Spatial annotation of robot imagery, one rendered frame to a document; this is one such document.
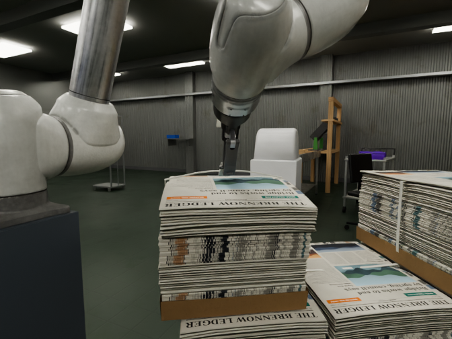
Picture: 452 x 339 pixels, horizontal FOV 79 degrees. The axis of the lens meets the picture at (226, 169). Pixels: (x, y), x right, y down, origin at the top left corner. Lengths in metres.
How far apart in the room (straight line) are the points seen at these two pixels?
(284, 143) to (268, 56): 3.13
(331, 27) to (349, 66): 7.81
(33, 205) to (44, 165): 0.09
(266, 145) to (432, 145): 5.38
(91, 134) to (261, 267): 0.52
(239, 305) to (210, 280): 0.08
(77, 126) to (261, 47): 0.54
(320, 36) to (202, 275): 0.45
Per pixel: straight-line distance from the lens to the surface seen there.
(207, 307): 0.58
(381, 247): 0.96
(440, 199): 0.79
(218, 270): 0.55
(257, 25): 0.36
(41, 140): 0.72
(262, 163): 3.48
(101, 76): 0.80
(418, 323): 0.76
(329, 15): 0.47
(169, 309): 0.58
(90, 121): 0.78
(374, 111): 8.10
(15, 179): 0.70
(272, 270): 0.57
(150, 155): 10.70
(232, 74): 0.40
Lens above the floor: 1.17
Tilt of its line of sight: 6 degrees down
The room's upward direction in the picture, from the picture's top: straight up
